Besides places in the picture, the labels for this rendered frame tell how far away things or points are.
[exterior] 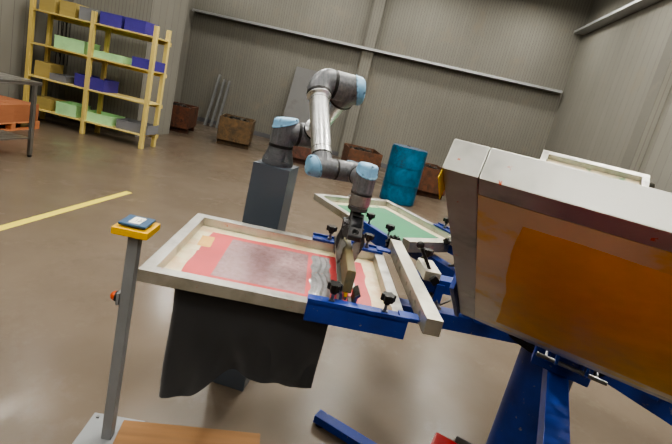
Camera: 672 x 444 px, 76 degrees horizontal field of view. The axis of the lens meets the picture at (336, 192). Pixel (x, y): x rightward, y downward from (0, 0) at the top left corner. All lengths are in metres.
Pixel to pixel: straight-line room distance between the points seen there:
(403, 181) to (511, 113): 5.43
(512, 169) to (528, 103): 12.05
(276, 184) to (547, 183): 1.67
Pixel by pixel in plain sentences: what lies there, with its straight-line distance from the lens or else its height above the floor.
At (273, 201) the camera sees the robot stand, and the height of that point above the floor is 1.04.
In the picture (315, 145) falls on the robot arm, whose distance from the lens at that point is 1.53.
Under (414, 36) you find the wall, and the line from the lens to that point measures 12.26.
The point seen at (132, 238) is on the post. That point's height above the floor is 0.90.
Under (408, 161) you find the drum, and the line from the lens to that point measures 7.61.
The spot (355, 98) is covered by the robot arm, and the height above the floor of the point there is 1.59.
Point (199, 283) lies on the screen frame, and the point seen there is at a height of 0.98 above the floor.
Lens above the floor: 1.57
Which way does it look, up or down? 12 degrees down
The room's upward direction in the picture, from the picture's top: 13 degrees clockwise
